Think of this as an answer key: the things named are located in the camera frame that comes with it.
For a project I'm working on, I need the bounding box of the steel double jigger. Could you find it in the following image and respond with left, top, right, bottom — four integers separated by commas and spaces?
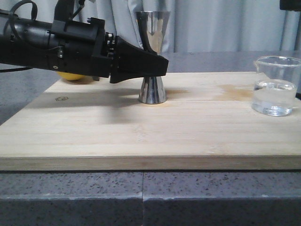
136, 11, 170, 105

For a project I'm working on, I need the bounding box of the yellow lemon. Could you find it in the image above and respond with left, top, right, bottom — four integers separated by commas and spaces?
57, 72, 85, 81

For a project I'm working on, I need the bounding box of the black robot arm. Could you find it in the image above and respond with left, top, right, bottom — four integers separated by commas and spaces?
0, 10, 168, 83

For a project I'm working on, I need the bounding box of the grey curtain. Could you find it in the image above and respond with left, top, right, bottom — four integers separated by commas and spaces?
0, 0, 301, 55

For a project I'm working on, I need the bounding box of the light wooden cutting board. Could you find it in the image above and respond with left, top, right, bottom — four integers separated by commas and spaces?
0, 72, 301, 170

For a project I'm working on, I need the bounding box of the clear glass beaker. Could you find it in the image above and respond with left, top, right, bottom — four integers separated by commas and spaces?
252, 56, 301, 116

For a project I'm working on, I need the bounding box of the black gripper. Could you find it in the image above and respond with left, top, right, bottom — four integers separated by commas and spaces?
47, 17, 168, 83
280, 0, 301, 10

